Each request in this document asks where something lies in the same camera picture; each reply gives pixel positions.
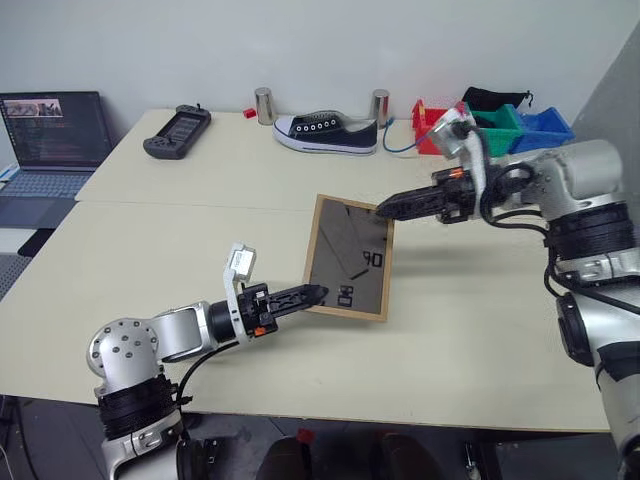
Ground red plastic storage bin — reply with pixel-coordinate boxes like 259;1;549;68
410;98;462;157

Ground dark rounded shape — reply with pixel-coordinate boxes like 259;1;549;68
261;434;314;480

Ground black and white canvas sneaker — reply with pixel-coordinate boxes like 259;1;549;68
272;113;379;157

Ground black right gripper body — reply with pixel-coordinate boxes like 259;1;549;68
430;168;481;225

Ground black drawstring pouch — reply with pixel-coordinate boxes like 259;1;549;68
460;86;534;113

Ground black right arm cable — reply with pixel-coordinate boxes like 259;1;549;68
478;164;640;321

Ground thin blue cable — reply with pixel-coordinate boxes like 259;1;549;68
381;117;434;154

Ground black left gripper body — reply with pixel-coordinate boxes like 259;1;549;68
236;282;279;342

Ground green plastic storage bin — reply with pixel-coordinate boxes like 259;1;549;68
462;102;526;157

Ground open grey laptop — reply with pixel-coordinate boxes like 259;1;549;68
0;91;116;202

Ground wooden picture frame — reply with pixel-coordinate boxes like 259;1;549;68
302;193;396;323

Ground blue plastic storage bin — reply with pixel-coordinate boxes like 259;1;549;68
510;106;577;154

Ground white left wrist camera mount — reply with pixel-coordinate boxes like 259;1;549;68
222;243;259;346

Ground shiny metal cylinder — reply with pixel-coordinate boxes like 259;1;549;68
370;89;392;130
254;87;276;126

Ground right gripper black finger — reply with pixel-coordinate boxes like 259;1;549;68
376;186;444;212
375;199;444;221

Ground black rounded shape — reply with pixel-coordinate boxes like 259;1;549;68
174;436;222;480

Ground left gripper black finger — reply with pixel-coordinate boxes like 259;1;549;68
268;283;329;308
271;295;330;319

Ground dark grey handheld game console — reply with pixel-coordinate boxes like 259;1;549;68
143;103;213;161

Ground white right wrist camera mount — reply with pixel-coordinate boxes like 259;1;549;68
430;107;494;217

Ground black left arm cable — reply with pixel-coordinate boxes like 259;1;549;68
174;341;239;441

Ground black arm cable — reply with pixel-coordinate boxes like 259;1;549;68
478;164;640;321
174;341;239;441

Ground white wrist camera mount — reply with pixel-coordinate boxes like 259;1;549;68
430;107;494;217
222;243;259;346

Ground grey perforated board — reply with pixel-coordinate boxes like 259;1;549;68
0;252;32;302

